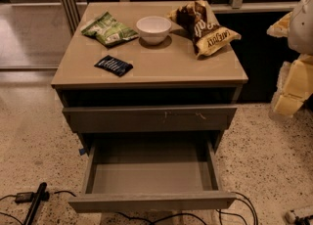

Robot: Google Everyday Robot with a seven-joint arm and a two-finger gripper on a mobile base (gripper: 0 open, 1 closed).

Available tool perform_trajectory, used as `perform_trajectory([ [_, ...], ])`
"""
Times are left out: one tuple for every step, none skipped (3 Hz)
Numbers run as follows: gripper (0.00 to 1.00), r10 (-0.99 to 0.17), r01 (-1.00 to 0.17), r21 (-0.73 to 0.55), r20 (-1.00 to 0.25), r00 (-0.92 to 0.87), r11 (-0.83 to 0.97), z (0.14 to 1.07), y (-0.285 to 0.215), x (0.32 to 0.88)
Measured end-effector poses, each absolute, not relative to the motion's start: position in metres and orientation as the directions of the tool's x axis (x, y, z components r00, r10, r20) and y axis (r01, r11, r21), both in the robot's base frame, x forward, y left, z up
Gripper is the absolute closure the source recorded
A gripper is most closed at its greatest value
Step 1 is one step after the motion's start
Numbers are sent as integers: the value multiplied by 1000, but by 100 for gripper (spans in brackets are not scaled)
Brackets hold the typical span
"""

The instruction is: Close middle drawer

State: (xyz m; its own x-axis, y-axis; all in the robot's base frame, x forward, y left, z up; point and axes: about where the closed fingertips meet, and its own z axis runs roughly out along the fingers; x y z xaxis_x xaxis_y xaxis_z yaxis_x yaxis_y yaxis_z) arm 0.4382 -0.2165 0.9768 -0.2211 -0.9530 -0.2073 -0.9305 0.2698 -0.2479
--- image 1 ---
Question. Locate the green chip bag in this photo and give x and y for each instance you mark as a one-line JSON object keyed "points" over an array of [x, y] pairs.
{"points": [[108, 31]]}

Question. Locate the blue tape piece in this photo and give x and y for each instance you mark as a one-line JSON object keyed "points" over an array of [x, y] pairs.
{"points": [[82, 151]]}

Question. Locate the grey drawer cabinet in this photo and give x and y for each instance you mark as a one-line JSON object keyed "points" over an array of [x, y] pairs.
{"points": [[168, 74]]}

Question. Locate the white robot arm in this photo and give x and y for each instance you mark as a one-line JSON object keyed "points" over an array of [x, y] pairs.
{"points": [[295, 80]]}

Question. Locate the dark blue snack packet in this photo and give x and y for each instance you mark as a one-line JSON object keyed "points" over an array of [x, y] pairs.
{"points": [[114, 65]]}

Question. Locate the yellow foam covered gripper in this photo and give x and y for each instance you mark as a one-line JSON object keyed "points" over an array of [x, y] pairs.
{"points": [[302, 28]]}

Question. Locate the grey top drawer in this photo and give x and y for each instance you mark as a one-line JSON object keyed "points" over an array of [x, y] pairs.
{"points": [[149, 119]]}

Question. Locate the black rod on floor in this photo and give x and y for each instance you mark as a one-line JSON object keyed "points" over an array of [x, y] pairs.
{"points": [[41, 195]]}

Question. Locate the grey drawer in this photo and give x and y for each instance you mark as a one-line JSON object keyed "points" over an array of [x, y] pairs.
{"points": [[149, 119], [144, 175]]}

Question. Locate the black power adapter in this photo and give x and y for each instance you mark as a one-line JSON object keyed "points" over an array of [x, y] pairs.
{"points": [[25, 197]]}

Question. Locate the white bowl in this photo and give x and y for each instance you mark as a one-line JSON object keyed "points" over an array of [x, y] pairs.
{"points": [[153, 30]]}

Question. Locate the brown yellow chip bag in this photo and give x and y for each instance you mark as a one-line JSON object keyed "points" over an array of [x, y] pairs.
{"points": [[208, 37]]}

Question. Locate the white power strip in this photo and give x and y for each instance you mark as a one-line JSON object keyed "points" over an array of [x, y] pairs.
{"points": [[300, 216]]}

